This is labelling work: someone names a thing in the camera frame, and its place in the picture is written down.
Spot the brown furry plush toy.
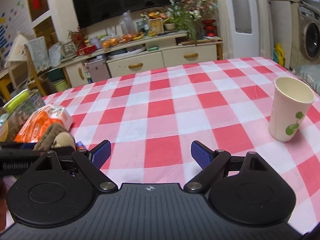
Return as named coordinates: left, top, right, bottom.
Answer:
left=34, top=122, right=76, bottom=151

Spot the orange snack package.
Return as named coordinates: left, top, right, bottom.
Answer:
left=14, top=104, right=73, bottom=143

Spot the green yellow packet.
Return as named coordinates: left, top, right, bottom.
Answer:
left=4, top=89, right=29, bottom=113

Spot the red white checkered tablecloth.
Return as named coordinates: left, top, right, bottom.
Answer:
left=44, top=57, right=319, bottom=233

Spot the green waste bin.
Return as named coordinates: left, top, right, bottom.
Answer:
left=54, top=79, right=69, bottom=92

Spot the pink storage box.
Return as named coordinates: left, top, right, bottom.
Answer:
left=87, top=59, right=111, bottom=82

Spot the white paper cup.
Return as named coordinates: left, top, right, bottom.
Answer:
left=268, top=76, right=315, bottom=142

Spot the cream TV stand cabinet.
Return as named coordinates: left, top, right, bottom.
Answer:
left=58, top=31, right=223, bottom=87

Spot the wooden chair with cover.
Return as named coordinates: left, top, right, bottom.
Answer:
left=0, top=33, right=54, bottom=100

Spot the red gift box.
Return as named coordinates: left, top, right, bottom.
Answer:
left=76, top=45, right=97, bottom=56

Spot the bag of oranges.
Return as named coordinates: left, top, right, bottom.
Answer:
left=101, top=37, right=119, bottom=49

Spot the yellow detergent bottle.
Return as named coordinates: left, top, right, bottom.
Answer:
left=273, top=43, right=285, bottom=67

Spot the red vase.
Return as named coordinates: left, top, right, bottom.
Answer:
left=202, top=19, right=217, bottom=37

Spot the potted flower plant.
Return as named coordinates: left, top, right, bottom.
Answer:
left=163, top=0, right=218, bottom=43

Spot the framed certificate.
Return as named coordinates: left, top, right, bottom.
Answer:
left=149, top=18, right=164, bottom=35

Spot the white standing air conditioner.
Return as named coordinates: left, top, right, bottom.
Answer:
left=218, top=0, right=273, bottom=59

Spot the silver front-load washing machine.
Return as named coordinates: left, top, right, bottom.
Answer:
left=290, top=2, right=319, bottom=69

